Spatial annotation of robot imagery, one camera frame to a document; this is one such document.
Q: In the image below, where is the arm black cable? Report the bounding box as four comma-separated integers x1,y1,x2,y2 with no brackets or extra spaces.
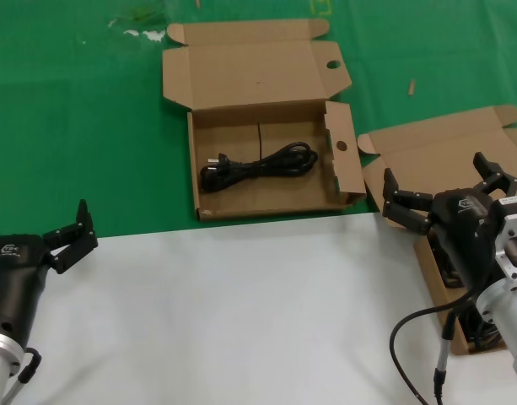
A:
0,346,43,405
388,290,482,405

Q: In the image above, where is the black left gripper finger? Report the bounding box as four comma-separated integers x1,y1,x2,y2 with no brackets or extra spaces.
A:
41,199,100,276

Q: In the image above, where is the black power cable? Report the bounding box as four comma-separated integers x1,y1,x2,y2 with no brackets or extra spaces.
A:
460,307,506,351
198,142,319,195

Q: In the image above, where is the open brown cardboard mailer box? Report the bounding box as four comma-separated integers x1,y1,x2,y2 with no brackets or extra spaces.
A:
357,105,517,356
161,19,368,223

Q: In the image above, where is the green table cloth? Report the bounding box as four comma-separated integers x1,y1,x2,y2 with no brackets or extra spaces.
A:
0,0,517,240

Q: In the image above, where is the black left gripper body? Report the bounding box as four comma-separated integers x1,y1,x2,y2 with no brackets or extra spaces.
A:
0,231,54,344

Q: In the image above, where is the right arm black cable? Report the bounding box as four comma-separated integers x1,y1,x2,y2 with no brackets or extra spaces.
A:
388,290,482,405

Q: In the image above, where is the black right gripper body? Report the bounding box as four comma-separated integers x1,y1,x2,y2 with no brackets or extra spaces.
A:
428,187,501,293

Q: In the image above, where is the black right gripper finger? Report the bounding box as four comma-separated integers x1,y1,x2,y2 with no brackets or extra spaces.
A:
381,167,435,236
471,151,517,197

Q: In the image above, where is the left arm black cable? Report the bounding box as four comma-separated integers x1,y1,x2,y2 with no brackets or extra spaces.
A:
0,346,43,405

